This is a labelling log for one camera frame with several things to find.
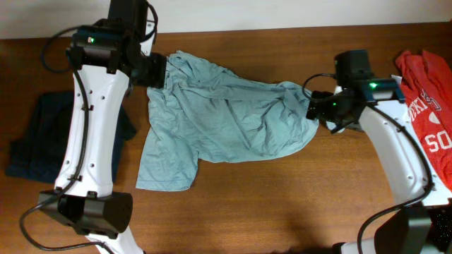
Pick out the dark navy garment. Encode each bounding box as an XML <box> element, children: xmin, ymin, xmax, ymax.
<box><xmin>4</xmin><ymin>90</ymin><xmax>138</xmax><ymax>184</ymax></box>

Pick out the red printed t-shirt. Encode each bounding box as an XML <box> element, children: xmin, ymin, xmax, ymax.
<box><xmin>395</xmin><ymin>51</ymin><xmax>451</xmax><ymax>188</ymax></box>

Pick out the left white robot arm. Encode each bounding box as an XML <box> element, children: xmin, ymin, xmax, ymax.
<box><xmin>37</xmin><ymin>1</ymin><xmax>166</xmax><ymax>253</ymax></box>

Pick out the light teal t-shirt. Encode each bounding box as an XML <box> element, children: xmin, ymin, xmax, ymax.
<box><xmin>136</xmin><ymin>51</ymin><xmax>319</xmax><ymax>192</ymax></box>

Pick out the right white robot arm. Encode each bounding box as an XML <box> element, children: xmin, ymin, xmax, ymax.
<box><xmin>307</xmin><ymin>50</ymin><xmax>451</xmax><ymax>253</ymax></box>

